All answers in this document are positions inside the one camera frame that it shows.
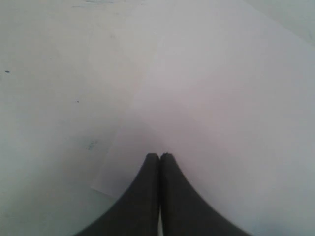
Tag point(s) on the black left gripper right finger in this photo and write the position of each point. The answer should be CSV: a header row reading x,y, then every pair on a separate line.
x,y
183,211

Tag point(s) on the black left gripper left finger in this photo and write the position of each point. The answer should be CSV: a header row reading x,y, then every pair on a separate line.
x,y
136,212

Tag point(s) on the white paper sheet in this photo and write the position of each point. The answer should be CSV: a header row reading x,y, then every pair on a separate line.
x,y
231,94

